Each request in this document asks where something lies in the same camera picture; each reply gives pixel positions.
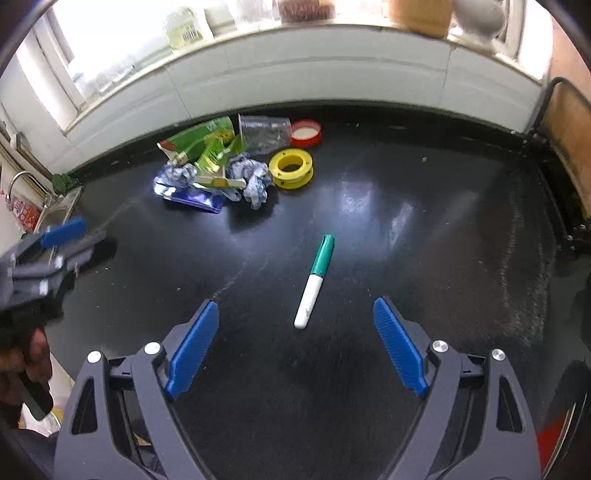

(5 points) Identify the green labelled bottle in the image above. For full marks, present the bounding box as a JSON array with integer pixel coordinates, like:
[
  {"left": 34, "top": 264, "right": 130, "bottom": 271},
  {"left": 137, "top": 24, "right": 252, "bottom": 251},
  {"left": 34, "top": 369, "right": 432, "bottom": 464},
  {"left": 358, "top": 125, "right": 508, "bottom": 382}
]
[{"left": 163, "top": 6, "right": 206, "bottom": 52}]

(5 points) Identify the brown basket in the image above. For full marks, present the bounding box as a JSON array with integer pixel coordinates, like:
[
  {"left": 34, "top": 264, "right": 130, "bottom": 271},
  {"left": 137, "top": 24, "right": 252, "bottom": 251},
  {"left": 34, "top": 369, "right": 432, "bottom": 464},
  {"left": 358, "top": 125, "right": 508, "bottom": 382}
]
[{"left": 279, "top": 0, "right": 336, "bottom": 24}]

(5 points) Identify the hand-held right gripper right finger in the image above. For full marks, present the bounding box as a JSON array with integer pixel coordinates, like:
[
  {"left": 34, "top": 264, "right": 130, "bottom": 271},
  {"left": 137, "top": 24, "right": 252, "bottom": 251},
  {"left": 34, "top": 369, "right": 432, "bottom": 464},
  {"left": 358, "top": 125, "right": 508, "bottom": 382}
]
[{"left": 373, "top": 296, "right": 542, "bottom": 480}]

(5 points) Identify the blue foil packet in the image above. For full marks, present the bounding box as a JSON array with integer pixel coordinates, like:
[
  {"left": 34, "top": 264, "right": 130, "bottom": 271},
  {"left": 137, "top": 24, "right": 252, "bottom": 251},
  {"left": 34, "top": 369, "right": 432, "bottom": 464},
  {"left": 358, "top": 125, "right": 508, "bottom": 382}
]
[{"left": 153, "top": 164, "right": 227, "bottom": 214}]

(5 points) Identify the green and white marker pen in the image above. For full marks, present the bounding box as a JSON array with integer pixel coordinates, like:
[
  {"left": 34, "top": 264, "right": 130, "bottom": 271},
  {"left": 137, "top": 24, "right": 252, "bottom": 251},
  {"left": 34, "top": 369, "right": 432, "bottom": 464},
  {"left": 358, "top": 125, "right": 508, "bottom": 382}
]
[{"left": 294, "top": 234, "right": 336, "bottom": 330}]

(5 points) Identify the red bin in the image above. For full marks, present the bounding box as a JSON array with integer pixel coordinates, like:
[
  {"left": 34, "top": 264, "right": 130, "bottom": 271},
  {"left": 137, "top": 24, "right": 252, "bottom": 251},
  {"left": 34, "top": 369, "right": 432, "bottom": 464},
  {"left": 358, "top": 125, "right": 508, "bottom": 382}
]
[{"left": 537, "top": 397, "right": 583, "bottom": 469}]

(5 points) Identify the red jar lid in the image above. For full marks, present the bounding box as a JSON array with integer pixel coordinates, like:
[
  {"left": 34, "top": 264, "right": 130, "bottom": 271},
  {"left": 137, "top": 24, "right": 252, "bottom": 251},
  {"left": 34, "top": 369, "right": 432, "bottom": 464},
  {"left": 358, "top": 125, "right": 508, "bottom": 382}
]
[{"left": 290, "top": 119, "right": 323, "bottom": 148}]

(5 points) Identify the green crumpled carton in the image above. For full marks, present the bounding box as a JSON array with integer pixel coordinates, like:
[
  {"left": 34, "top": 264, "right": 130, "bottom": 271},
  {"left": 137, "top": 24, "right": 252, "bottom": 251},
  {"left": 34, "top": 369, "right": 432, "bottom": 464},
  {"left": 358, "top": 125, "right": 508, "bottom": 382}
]
[{"left": 157, "top": 117, "right": 250, "bottom": 190}]

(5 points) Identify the clear plastic cup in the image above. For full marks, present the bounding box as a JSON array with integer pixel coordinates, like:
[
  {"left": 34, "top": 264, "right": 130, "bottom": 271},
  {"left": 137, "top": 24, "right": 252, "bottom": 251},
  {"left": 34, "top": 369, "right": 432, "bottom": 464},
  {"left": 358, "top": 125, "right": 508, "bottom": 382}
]
[{"left": 238, "top": 114, "right": 293, "bottom": 157}]

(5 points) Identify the white ceramic vase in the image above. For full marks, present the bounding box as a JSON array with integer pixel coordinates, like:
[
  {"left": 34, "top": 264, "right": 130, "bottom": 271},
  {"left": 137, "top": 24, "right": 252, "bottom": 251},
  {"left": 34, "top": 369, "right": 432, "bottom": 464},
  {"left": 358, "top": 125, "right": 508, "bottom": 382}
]
[{"left": 450, "top": 0, "right": 507, "bottom": 50}]

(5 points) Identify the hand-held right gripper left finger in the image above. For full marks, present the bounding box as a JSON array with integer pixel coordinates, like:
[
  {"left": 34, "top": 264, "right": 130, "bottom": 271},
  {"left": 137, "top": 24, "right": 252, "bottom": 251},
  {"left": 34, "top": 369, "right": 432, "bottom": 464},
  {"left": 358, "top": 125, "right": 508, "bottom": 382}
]
[{"left": 54, "top": 299, "right": 220, "bottom": 480}]

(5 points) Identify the yellow plastic spool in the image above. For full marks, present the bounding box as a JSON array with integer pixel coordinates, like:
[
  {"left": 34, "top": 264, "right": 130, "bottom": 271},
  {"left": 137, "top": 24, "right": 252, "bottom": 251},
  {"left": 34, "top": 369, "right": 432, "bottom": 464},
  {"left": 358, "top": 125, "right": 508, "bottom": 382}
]
[{"left": 269, "top": 148, "right": 315, "bottom": 190}]

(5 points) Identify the person's left hand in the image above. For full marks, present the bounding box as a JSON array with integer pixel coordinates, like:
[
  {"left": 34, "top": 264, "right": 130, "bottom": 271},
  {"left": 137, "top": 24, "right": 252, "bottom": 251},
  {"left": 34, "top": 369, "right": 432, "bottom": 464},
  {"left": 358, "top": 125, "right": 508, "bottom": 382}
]
[{"left": 0, "top": 323, "right": 55, "bottom": 407}]

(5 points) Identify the metal faucet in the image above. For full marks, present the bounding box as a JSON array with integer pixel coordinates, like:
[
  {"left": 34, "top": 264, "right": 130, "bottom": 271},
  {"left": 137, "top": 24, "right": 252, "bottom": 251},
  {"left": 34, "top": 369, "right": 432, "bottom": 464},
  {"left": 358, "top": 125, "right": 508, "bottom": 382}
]
[{"left": 6, "top": 171, "right": 52, "bottom": 206}]

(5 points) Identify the tan jar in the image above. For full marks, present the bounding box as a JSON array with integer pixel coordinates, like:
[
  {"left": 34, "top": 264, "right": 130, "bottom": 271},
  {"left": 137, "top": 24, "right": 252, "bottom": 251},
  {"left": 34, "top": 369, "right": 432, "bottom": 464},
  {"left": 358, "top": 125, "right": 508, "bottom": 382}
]
[{"left": 387, "top": 0, "right": 452, "bottom": 38}]

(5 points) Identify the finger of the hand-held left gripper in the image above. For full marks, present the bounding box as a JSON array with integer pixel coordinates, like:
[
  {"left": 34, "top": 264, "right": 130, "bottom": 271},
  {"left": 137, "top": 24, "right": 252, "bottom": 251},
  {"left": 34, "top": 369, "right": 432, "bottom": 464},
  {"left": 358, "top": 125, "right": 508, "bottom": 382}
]
[
  {"left": 46, "top": 230, "right": 109, "bottom": 278},
  {"left": 18, "top": 218, "right": 88, "bottom": 259}
]

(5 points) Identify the red and white packet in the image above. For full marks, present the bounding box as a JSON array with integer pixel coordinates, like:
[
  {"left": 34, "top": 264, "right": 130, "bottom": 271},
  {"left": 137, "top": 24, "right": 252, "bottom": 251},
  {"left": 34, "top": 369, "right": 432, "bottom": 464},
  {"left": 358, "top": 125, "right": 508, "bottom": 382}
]
[{"left": 8, "top": 196, "right": 43, "bottom": 232}]

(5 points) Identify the black metal frame rack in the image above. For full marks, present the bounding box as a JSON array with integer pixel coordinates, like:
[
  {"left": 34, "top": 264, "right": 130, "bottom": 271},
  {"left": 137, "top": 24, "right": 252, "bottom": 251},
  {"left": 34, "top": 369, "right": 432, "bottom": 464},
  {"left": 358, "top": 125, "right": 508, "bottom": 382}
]
[{"left": 521, "top": 76, "right": 591, "bottom": 254}]

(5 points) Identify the person's dark clothing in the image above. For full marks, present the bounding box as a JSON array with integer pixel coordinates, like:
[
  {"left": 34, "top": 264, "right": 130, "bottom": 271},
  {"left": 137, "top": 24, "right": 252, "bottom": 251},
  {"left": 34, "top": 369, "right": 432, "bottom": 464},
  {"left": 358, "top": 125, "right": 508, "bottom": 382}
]
[{"left": 0, "top": 427, "right": 58, "bottom": 480}]

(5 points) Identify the steel sink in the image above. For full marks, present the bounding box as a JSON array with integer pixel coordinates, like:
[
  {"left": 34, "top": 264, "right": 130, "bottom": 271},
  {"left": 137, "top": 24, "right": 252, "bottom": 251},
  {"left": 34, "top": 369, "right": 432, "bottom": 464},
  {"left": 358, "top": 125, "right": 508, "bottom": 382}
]
[{"left": 33, "top": 185, "right": 85, "bottom": 234}]

